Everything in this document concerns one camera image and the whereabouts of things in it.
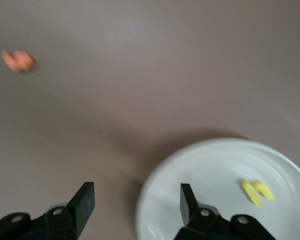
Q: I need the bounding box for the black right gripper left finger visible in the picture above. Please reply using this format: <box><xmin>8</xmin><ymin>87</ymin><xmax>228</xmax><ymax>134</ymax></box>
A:
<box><xmin>0</xmin><ymin>181</ymin><xmax>95</xmax><ymax>240</ymax></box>

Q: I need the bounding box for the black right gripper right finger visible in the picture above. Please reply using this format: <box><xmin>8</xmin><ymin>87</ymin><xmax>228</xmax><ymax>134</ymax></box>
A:
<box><xmin>174</xmin><ymin>183</ymin><xmax>276</xmax><ymax>240</ymax></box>

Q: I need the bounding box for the yellow foam letter h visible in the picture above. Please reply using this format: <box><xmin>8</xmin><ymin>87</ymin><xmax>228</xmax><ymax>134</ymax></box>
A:
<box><xmin>240</xmin><ymin>179</ymin><xmax>276</xmax><ymax>208</ymax></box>

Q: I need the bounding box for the orange foam letter f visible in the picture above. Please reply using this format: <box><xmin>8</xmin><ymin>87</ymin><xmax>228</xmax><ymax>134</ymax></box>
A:
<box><xmin>1</xmin><ymin>49</ymin><xmax>38</xmax><ymax>74</ymax></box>

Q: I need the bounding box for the beige round plate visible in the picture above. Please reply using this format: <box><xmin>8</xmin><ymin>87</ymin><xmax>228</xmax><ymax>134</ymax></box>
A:
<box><xmin>134</xmin><ymin>137</ymin><xmax>300</xmax><ymax>240</ymax></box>

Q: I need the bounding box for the brown table cover sheet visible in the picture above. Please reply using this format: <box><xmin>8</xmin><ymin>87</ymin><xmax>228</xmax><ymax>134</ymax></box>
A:
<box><xmin>0</xmin><ymin>0</ymin><xmax>300</xmax><ymax>240</ymax></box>

